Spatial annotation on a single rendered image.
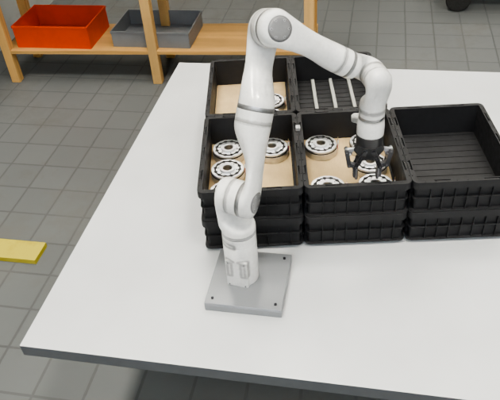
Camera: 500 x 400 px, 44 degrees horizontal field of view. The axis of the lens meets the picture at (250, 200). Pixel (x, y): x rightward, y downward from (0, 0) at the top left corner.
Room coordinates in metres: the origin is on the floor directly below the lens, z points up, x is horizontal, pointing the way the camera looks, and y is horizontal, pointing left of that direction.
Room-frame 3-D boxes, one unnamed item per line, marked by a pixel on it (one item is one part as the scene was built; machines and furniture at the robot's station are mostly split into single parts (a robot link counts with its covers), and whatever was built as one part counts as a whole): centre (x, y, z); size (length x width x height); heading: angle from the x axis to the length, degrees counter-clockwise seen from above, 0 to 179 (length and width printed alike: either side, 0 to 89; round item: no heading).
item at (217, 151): (1.66, 0.06, 0.86); 0.10 x 0.10 x 0.01
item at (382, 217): (1.53, -0.31, 0.76); 0.40 x 0.30 x 0.12; 177
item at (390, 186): (1.53, -0.31, 0.92); 0.40 x 0.30 x 0.02; 177
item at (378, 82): (1.40, -0.35, 1.17); 0.09 x 0.07 x 0.15; 8
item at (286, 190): (1.54, -0.01, 0.92); 0.40 x 0.30 x 0.02; 177
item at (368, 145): (1.41, -0.34, 1.01); 0.08 x 0.08 x 0.09
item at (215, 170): (1.54, 0.06, 0.86); 0.10 x 0.10 x 0.01
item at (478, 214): (1.51, -0.61, 0.76); 0.40 x 0.30 x 0.12; 177
